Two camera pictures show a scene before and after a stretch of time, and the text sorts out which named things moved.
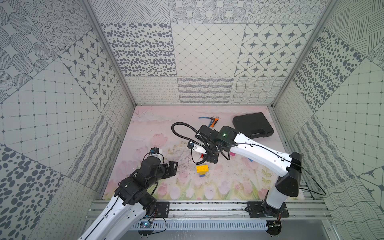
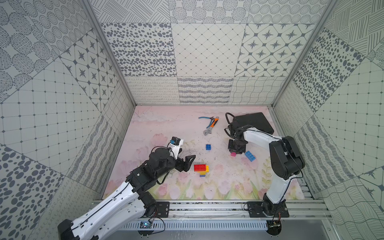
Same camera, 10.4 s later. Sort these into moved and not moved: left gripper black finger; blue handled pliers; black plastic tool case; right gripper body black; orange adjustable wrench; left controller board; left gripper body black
Moved: left gripper body black; left gripper black finger; right gripper body black
Not moved: black plastic tool case; left controller board; blue handled pliers; orange adjustable wrench
